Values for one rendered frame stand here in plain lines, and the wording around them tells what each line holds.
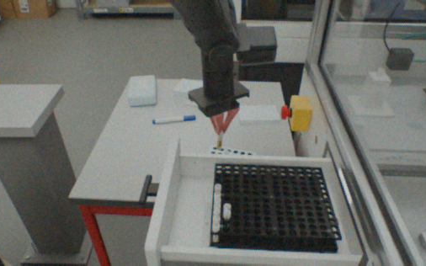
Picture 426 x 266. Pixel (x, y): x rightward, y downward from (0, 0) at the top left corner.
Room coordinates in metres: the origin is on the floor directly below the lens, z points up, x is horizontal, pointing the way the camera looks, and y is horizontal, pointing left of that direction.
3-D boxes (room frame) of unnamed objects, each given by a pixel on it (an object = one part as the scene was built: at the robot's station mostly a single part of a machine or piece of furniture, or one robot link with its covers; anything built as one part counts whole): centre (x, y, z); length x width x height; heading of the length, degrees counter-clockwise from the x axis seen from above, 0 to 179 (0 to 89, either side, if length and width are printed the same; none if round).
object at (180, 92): (1.02, 0.05, 0.79); 0.13 x 0.09 x 0.05; 72
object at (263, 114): (0.92, -0.15, 0.77); 0.13 x 0.09 x 0.02; 92
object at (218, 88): (0.56, -0.01, 1.08); 0.10 x 0.07 x 0.07; 118
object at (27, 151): (1.00, 0.70, 0.38); 0.30 x 0.30 x 0.76; 0
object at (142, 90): (1.05, 0.24, 0.78); 0.15 x 0.10 x 0.04; 7
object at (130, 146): (0.86, 0.04, 0.38); 0.62 x 0.58 x 0.76; 177
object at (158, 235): (0.45, 0.08, 0.87); 0.29 x 0.02 x 0.11; 177
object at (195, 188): (0.44, -0.12, 0.86); 0.40 x 0.26 x 0.06; 87
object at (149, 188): (0.45, 0.11, 0.91); 0.07 x 0.04 x 0.01; 177
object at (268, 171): (0.44, -0.12, 0.87); 0.22 x 0.18 x 0.06; 87
